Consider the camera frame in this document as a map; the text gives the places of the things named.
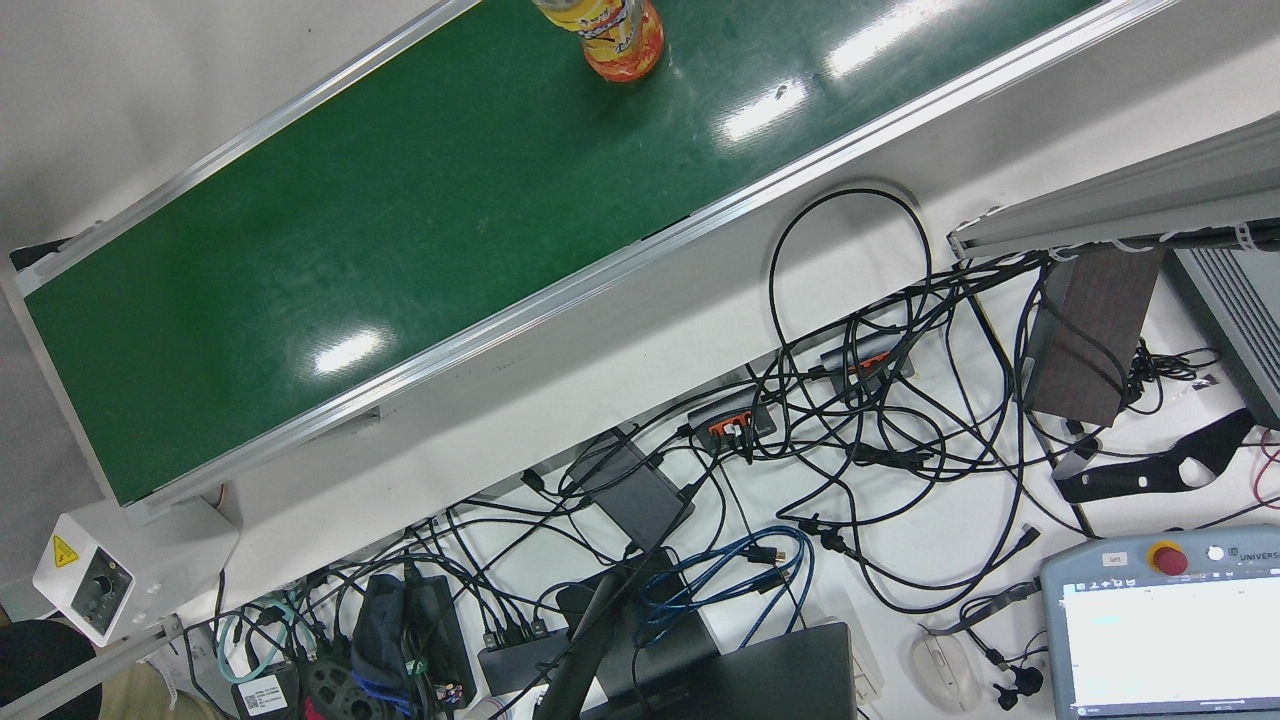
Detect black orange usb hub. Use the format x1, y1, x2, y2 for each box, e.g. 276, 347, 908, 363
820, 335, 914, 396
687, 385, 778, 453

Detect black power brick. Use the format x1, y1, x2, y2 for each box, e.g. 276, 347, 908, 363
565, 435, 696, 551

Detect green conveyor belt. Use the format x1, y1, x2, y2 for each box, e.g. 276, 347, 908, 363
0, 0, 1181, 526

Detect black monitor stand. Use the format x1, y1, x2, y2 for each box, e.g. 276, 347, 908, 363
535, 548, 721, 720

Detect yellow orange drink bottle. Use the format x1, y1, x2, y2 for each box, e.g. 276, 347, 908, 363
532, 0, 665, 83

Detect black docking hub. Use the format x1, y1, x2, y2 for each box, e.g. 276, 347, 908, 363
478, 620, 571, 696

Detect black computer monitor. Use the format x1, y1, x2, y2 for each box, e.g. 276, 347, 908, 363
600, 620, 861, 720

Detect black power adapter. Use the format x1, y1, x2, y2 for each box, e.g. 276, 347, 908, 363
400, 575, 479, 706

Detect dark blue pouch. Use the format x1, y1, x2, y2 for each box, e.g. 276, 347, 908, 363
350, 573, 413, 691

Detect white keyboard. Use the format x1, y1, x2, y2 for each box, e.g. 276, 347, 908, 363
848, 640, 887, 701

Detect white computer mouse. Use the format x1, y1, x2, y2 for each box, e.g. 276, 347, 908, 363
910, 632, 983, 713

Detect black round spool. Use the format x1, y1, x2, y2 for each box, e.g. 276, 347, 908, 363
300, 660, 401, 720

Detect dark brown box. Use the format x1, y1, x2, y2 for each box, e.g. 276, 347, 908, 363
1022, 245, 1166, 428

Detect black earphones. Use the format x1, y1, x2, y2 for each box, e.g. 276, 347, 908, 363
960, 600, 1046, 711

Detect grey teach pendant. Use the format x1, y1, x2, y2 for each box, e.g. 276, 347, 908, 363
1040, 525, 1280, 720

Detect white conveyor control box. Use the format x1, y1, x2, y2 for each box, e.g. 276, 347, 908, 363
32, 497, 241, 646

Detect grey ribbed metal device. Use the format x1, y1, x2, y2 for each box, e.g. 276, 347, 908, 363
1165, 245, 1280, 431

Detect person in black hoodie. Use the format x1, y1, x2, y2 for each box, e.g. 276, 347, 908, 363
0, 615, 226, 720

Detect blue cable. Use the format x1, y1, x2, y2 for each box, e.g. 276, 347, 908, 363
635, 525, 816, 651

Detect black looped cable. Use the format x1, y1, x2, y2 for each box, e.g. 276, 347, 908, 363
768, 186, 936, 421

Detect teal cable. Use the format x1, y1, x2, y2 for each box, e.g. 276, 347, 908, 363
215, 598, 321, 686

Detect black flat bracket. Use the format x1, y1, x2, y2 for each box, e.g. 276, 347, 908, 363
1053, 408, 1256, 504

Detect aluminium camera pillar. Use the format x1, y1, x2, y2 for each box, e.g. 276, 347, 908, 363
948, 110, 1280, 261

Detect aluminium frame bar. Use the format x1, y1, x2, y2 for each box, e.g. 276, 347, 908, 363
0, 615, 186, 720

